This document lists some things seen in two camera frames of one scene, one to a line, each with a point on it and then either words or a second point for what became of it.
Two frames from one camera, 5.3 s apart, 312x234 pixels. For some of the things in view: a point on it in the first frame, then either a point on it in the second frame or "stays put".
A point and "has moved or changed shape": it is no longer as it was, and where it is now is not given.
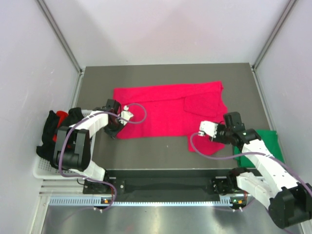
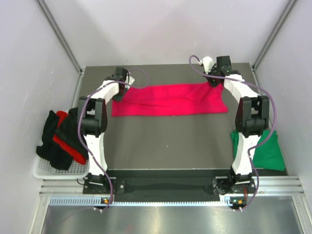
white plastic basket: (43, 170) stays put
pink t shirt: (174, 110) has moved or changed shape
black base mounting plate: (204, 182) stays put
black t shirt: (46, 149) stays put
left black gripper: (113, 134) → (117, 98)
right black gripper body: (223, 135) → (213, 81)
